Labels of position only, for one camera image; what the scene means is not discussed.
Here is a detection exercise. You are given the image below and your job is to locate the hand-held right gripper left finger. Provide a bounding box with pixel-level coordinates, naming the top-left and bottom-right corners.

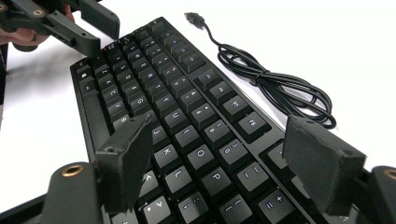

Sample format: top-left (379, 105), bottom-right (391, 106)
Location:
top-left (95, 113), bottom-right (154, 215)

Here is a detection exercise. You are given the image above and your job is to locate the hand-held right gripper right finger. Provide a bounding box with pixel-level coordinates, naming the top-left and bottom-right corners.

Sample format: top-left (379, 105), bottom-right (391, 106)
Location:
top-left (282, 115), bottom-right (367, 217)

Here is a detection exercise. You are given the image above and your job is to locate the black computer keyboard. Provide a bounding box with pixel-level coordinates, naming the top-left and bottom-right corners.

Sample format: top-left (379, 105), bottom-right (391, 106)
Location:
top-left (69, 17), bottom-right (359, 224)

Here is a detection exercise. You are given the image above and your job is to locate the dark metal frame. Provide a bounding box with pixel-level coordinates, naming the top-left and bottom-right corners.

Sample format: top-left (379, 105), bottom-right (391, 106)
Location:
top-left (0, 43), bottom-right (9, 105)

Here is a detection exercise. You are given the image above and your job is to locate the black keyboard usb cable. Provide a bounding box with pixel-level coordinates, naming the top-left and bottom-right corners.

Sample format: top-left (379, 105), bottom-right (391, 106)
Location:
top-left (184, 11), bottom-right (337, 131)

